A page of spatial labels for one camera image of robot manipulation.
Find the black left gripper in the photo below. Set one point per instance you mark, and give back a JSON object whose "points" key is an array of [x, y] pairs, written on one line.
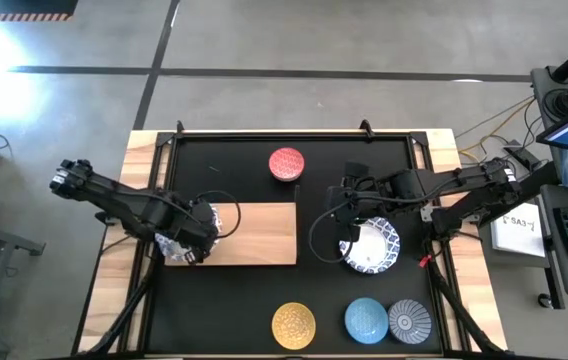
{"points": [[189, 225]]}

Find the blue patterned plate with sticker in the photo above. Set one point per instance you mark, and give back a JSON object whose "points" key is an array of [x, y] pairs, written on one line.
{"points": [[376, 247], [170, 248]]}

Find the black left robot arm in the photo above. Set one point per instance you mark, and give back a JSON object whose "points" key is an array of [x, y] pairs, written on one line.
{"points": [[114, 197]]}

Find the red patterned bowl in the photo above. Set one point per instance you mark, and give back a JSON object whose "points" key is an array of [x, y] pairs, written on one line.
{"points": [[286, 164]]}

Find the light blue patterned bowl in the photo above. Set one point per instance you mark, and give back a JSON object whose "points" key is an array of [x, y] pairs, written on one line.
{"points": [[366, 320]]}

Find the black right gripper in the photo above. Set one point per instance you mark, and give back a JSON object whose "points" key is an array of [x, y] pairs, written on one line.
{"points": [[354, 192]]}

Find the black table mat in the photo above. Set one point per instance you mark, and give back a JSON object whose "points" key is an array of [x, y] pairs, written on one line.
{"points": [[244, 300]]}

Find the wooden cutting board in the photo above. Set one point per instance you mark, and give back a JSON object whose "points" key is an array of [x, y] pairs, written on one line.
{"points": [[264, 235]]}

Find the white paper sign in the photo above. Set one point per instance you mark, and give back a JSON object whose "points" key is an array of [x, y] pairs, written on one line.
{"points": [[516, 235]]}

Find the grey radial striped bowl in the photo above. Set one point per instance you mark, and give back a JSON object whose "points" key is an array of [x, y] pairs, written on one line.
{"points": [[409, 321]]}

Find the black power strip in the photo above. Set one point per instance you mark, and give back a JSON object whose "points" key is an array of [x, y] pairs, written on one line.
{"points": [[519, 152]]}

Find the small red clip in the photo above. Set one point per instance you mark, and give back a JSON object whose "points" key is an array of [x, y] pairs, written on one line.
{"points": [[423, 260]]}

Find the black hazard striped mat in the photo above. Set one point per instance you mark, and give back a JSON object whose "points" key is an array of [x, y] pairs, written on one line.
{"points": [[19, 9]]}

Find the yellow patterned bowl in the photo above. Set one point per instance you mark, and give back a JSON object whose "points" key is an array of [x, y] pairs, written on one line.
{"points": [[293, 326]]}

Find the grey equipment cart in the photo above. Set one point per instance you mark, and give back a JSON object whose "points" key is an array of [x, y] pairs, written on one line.
{"points": [[544, 85]]}

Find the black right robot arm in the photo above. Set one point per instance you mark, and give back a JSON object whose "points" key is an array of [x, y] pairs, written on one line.
{"points": [[464, 185]]}

